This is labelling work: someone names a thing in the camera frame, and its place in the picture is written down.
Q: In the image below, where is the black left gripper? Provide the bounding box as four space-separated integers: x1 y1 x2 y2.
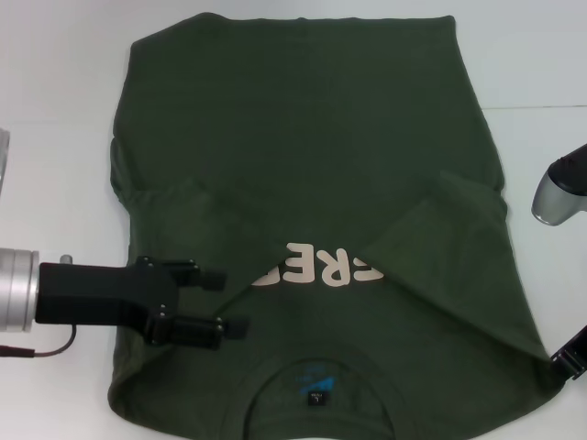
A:
39 255 250 353

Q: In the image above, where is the dark green FREE t-shirt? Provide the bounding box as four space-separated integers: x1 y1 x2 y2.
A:
105 13 568 440

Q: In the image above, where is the left gripper cable with plug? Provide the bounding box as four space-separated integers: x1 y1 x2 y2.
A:
0 323 77 359

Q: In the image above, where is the silver rounded camera housing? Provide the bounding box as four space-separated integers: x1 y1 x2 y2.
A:
0 127 12 185

